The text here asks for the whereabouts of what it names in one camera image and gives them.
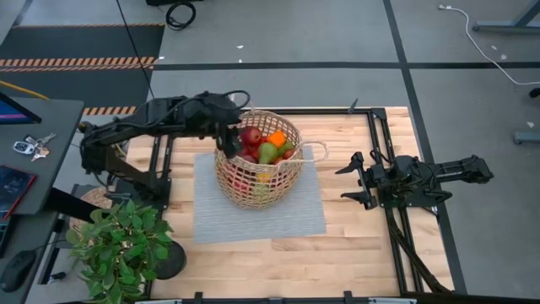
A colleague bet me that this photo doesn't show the computer monitor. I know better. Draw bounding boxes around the computer monitor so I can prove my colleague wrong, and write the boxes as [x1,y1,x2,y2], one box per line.
[0,91,43,126]

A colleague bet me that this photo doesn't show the green apple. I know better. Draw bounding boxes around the green apple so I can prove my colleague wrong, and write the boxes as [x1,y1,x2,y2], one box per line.
[252,183,273,202]

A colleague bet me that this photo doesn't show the grey woven placemat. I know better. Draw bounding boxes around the grey woven placemat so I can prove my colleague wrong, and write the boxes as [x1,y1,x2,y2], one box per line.
[192,145,328,245]

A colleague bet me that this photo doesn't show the woven straw basket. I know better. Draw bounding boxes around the woven straw basket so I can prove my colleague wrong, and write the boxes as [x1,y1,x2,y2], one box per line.
[213,103,330,211]

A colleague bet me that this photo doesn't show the green pear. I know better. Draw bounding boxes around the green pear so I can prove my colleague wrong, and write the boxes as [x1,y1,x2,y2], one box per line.
[257,142,279,166]

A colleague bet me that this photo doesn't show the long thin black cable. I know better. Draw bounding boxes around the long thin black cable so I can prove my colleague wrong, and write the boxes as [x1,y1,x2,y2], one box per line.
[115,0,159,109]

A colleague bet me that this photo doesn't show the black hazard-striped floor mat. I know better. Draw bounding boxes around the black hazard-striped floor mat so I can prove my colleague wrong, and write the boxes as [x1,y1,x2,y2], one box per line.
[0,23,166,116]

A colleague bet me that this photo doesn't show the black aluminium table frame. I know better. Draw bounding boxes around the black aluminium table frame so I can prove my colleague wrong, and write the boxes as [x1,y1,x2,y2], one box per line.
[145,95,456,304]

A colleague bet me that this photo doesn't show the green potted plant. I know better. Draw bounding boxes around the green potted plant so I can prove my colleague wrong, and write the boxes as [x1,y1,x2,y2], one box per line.
[65,198,174,304]

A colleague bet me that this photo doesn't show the black desk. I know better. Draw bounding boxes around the black desk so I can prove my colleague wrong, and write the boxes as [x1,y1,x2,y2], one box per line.
[0,97,85,304]

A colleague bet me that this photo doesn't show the coiled black cable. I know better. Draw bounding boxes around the coiled black cable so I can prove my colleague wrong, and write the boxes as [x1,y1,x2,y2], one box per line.
[165,1,197,31]

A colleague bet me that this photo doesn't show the yellow cable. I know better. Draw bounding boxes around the yellow cable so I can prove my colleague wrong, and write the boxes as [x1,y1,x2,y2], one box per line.
[0,79,50,101]

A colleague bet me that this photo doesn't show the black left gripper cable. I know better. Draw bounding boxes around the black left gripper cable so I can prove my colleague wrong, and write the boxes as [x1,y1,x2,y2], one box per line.
[185,89,252,115]

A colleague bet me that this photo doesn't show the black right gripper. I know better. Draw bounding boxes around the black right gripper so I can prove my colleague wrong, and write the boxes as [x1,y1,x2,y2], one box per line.
[335,151,388,211]

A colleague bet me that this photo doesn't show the keys with black fob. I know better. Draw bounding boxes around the keys with black fob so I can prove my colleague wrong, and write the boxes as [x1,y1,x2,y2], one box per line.
[12,133,57,162]

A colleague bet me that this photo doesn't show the orange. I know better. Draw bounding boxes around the orange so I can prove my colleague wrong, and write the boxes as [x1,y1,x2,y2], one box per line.
[267,129,289,149]

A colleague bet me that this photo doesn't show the white floor cable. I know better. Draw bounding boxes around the white floor cable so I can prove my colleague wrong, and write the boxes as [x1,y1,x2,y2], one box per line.
[438,3,540,86]

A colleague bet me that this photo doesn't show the black computer mouse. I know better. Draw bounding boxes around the black computer mouse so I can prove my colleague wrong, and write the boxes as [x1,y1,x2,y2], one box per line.
[0,249,37,293]

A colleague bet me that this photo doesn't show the black plant pot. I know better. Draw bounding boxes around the black plant pot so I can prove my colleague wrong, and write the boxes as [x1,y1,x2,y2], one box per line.
[154,240,188,281]

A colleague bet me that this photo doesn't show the dark tablet with red edge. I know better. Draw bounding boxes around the dark tablet with red edge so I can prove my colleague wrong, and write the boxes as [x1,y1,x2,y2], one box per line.
[0,165,38,220]

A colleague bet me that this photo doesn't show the round woven mat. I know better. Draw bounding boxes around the round woven mat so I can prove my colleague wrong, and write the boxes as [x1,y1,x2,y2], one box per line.
[68,184,119,232]

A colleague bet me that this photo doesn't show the grey metal foot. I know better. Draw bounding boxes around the grey metal foot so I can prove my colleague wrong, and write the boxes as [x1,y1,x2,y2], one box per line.
[512,130,540,145]

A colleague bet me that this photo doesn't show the grey metal furniture base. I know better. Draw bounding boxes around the grey metal furniture base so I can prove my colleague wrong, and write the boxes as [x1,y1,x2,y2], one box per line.
[471,0,540,35]

